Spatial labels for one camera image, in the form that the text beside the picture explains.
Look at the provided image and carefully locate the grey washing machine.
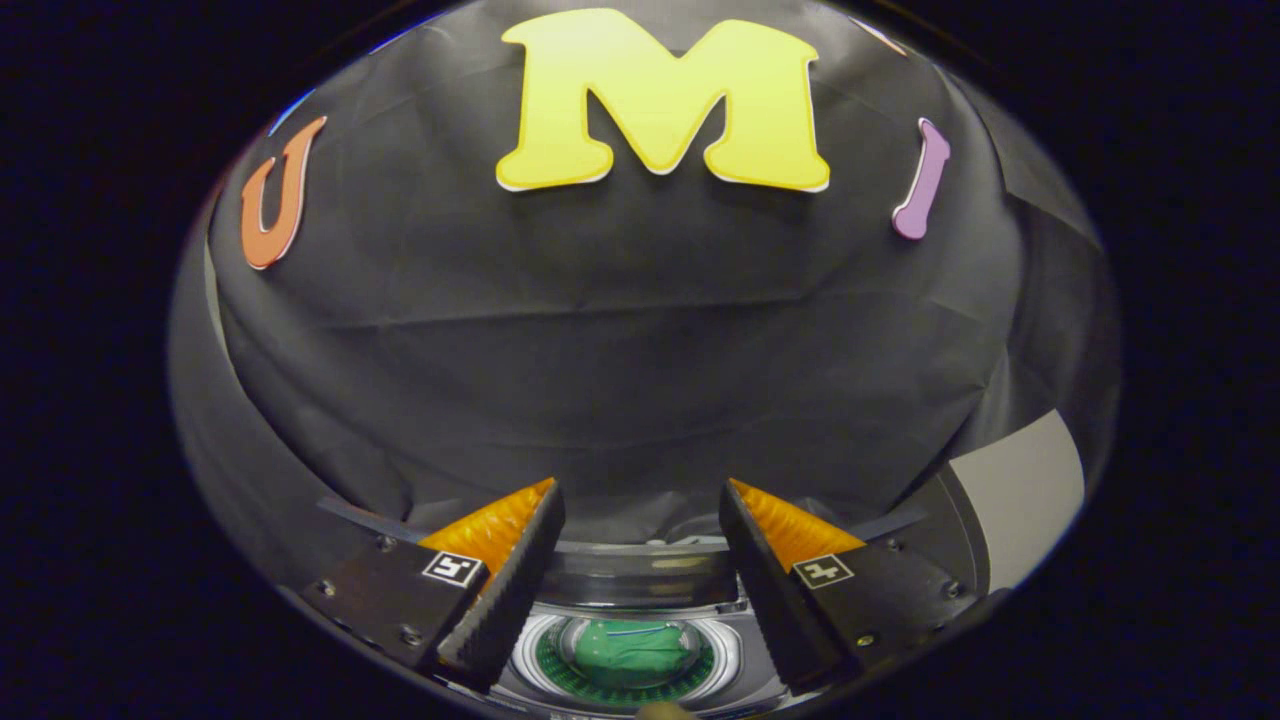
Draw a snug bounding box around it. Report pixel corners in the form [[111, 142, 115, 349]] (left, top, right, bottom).
[[318, 497, 931, 716]]

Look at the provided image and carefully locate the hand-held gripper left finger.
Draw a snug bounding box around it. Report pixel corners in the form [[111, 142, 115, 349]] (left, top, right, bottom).
[[300, 477, 567, 696]]

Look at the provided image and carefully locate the black backdrop cloth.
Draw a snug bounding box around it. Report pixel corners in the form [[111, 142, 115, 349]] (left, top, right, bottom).
[[168, 0, 1121, 601]]

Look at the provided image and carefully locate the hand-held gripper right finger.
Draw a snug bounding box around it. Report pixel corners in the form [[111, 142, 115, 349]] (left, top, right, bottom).
[[718, 478, 981, 698]]

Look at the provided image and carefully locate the beige cabinet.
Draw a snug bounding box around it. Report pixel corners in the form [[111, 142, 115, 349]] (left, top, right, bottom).
[[895, 408, 1087, 598]]

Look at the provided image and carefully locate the green shirt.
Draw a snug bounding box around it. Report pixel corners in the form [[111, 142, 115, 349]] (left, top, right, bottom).
[[570, 618, 696, 691]]

